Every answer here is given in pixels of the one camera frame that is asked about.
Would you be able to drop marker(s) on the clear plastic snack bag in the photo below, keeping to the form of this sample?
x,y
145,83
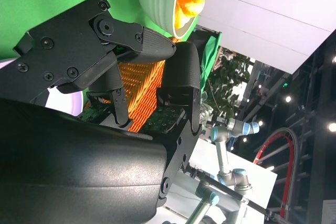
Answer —
x,y
206,112

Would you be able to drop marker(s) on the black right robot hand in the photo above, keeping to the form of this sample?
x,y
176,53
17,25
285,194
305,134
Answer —
x,y
78,161

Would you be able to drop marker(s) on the green leafy plant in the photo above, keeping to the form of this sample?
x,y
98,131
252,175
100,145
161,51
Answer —
x,y
228,82

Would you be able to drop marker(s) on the lavender round plate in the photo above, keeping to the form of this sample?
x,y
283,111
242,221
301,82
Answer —
x,y
63,100

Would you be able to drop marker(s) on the orange wicker basket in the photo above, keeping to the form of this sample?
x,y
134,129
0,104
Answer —
x,y
147,95

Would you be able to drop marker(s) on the white workbench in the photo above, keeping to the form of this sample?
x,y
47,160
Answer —
x,y
252,176

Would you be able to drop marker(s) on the green cloth on background table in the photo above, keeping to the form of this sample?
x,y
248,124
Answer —
x,y
210,58

